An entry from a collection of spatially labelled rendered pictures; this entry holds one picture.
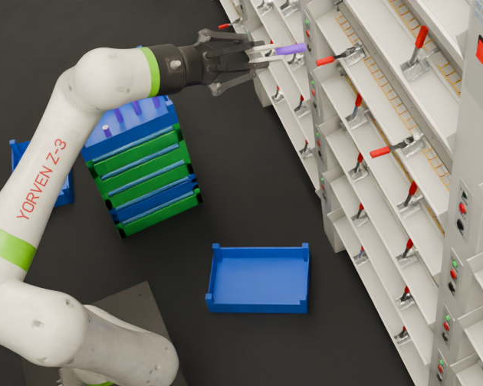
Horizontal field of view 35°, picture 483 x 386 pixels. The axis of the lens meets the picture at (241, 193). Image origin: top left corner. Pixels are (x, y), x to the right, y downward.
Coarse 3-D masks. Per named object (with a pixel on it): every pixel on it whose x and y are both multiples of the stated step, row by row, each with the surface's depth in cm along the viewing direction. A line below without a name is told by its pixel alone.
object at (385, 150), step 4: (404, 140) 137; (396, 144) 138; (400, 144) 138; (404, 144) 138; (380, 148) 137; (384, 148) 137; (388, 148) 137; (392, 148) 137; (396, 148) 137; (400, 148) 138; (372, 152) 137; (376, 152) 137; (380, 152) 137; (384, 152) 137; (388, 152) 137; (372, 156) 137; (376, 156) 137
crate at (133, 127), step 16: (160, 96) 235; (112, 112) 234; (128, 112) 233; (144, 112) 232; (160, 112) 231; (96, 128) 231; (112, 128) 230; (128, 128) 229; (144, 128) 224; (160, 128) 226; (96, 144) 220; (112, 144) 223
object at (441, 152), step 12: (348, 12) 159; (348, 36) 158; (360, 36) 155; (372, 48) 152; (384, 72) 148; (384, 84) 148; (396, 84) 145; (396, 96) 145; (408, 96) 142; (408, 108) 141; (420, 120) 138; (432, 132) 136; (432, 144) 135; (444, 156) 133
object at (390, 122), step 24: (336, 0) 162; (336, 24) 163; (336, 48) 159; (360, 72) 153; (384, 96) 148; (384, 120) 145; (408, 120) 143; (408, 168) 137; (432, 168) 135; (432, 192) 133
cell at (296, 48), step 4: (292, 44) 155; (296, 44) 155; (300, 44) 155; (304, 44) 155; (276, 48) 154; (280, 48) 154; (284, 48) 154; (288, 48) 154; (292, 48) 154; (296, 48) 154; (300, 48) 155; (304, 48) 155; (276, 52) 154; (280, 52) 154; (284, 52) 154; (288, 52) 154; (292, 52) 155; (296, 52) 155
